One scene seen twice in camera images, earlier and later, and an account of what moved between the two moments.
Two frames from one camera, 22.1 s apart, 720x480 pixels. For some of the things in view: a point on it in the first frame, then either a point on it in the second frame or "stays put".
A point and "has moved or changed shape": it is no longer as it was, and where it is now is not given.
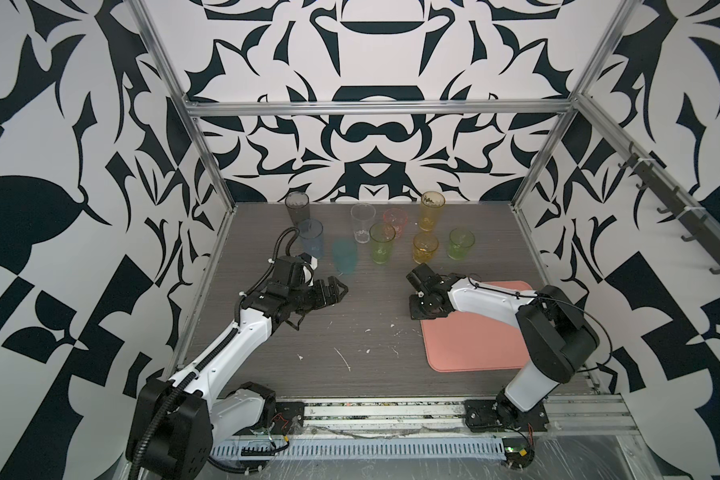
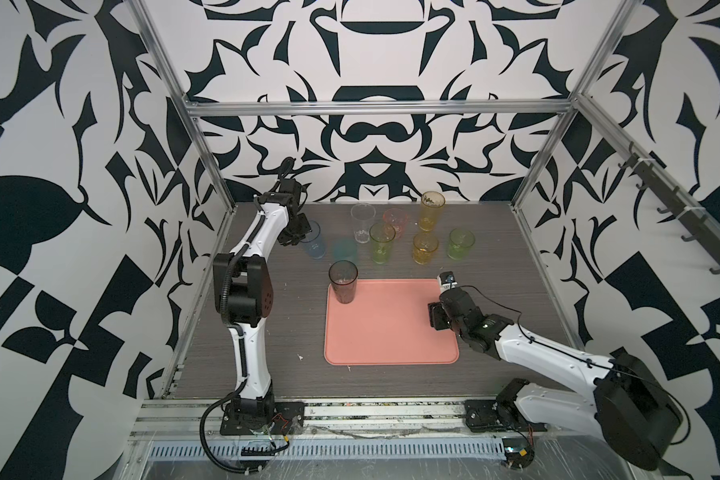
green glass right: (460, 239) stays put
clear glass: (362, 216) stays put
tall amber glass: (431, 203) stays put
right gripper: (414, 314) to (435, 315)
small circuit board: (517, 452) stays put
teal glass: (345, 255) stays put
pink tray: (466, 343) has moved or changed shape
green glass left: (381, 237) stays put
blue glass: (311, 232) stays put
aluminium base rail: (579, 416) stays put
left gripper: (333, 295) to (284, 239)
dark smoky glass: (298, 205) has moved or changed shape
